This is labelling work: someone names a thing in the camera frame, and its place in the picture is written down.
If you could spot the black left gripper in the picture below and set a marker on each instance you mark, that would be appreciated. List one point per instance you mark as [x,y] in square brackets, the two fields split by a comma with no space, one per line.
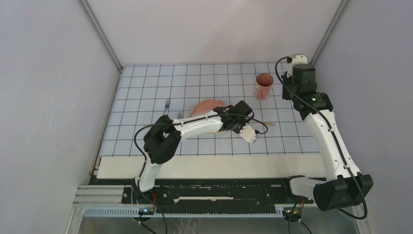
[244,122]

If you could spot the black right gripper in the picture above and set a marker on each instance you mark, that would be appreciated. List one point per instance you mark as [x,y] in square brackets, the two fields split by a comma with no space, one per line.
[286,79]

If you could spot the metal spoon wooden handle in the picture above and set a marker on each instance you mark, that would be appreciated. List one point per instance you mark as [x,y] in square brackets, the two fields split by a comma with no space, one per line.
[263,123]

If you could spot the cream pink branch plate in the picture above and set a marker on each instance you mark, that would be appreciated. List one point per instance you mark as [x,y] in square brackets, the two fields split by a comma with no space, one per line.
[206,106]

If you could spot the pink patterned mug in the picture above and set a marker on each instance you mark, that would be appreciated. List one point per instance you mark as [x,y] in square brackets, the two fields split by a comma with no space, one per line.
[263,85]

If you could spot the iridescent rainbow fork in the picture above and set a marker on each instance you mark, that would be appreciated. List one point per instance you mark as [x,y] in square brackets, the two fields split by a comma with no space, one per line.
[166,107]

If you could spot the metal cutlery piece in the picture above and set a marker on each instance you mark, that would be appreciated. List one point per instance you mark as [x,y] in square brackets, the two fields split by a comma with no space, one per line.
[191,110]

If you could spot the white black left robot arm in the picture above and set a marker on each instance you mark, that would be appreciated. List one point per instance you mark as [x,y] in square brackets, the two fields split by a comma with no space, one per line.
[159,142]

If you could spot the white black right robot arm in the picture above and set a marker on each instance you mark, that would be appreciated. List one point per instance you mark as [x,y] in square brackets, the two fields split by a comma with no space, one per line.
[345,185]

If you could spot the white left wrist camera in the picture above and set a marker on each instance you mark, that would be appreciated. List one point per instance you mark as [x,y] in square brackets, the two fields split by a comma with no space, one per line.
[248,133]

